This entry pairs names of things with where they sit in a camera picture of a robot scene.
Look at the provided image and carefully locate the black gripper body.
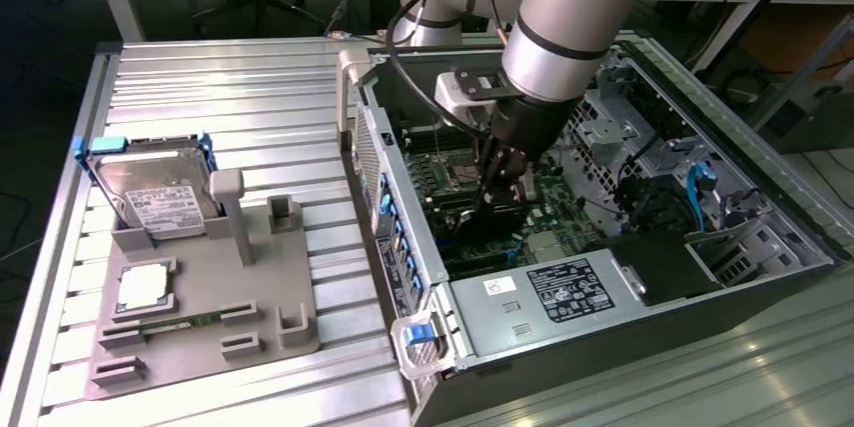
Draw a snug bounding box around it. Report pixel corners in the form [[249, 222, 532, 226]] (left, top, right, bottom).
[[488, 94, 581, 164]]

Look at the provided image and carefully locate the black Nvidia graphics card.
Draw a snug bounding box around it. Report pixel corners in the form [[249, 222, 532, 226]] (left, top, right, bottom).
[[436, 199, 528, 248]]

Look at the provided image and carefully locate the CPU socket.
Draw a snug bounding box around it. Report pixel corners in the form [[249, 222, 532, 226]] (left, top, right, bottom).
[[442, 149, 485, 183]]

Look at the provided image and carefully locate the green motherboard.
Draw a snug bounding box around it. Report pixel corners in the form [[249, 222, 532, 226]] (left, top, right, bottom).
[[398, 121, 601, 281]]

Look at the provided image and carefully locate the black installed RAM stick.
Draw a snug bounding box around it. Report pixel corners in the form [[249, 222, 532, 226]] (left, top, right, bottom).
[[425, 194, 481, 213]]

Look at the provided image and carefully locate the silver metal disk bay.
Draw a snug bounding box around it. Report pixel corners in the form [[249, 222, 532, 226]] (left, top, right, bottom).
[[565, 56, 675, 188]]

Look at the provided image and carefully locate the silver chipset heatsink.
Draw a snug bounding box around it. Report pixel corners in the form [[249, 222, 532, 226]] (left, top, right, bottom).
[[528, 234, 568, 261]]

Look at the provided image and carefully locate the grey power supply unit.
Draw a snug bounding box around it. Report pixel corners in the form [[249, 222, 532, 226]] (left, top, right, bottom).
[[446, 246, 649, 359]]

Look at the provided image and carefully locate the black plastic shroud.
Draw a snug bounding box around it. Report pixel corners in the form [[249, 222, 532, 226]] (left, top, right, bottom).
[[603, 234, 725, 306]]

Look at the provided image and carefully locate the clear latch with blue tab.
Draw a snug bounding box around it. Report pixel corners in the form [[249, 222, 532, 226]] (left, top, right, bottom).
[[389, 311, 454, 381]]

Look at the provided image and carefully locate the grey parts rack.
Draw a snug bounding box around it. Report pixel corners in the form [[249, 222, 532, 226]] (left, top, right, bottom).
[[82, 169, 322, 401]]

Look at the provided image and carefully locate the black open PC case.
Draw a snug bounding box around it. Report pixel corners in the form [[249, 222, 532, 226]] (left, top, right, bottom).
[[338, 39, 843, 427]]

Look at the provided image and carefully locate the grey slotted disk bay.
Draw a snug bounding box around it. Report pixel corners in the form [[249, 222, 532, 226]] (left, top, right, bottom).
[[685, 216, 812, 291]]

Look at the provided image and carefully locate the dark grey cabinet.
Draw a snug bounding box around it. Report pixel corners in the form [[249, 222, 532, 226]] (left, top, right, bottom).
[[776, 84, 854, 154]]

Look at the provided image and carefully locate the silver hard disk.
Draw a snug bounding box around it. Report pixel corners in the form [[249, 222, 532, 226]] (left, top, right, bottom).
[[91, 146, 218, 243]]

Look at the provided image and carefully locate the green RAM stick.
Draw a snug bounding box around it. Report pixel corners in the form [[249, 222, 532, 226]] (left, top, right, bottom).
[[138, 311, 225, 336]]

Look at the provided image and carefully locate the silver CPU chip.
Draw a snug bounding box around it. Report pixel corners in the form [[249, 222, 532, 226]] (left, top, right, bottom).
[[117, 264, 172, 311]]

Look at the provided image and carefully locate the blue disk caddy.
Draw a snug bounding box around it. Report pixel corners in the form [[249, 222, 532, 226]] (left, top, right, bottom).
[[69, 132, 216, 236]]

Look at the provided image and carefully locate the black wire bundle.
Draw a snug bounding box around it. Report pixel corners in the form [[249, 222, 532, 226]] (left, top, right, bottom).
[[612, 179, 689, 238]]

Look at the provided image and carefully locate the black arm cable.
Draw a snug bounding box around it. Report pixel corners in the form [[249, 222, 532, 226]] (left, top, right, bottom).
[[384, 0, 508, 141]]

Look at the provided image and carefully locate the blue disk wire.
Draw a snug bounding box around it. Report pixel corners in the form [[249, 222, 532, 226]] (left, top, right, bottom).
[[683, 160, 720, 234]]

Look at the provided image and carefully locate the aluminium profile post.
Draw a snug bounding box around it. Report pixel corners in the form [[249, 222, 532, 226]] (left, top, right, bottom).
[[752, 15, 854, 134]]

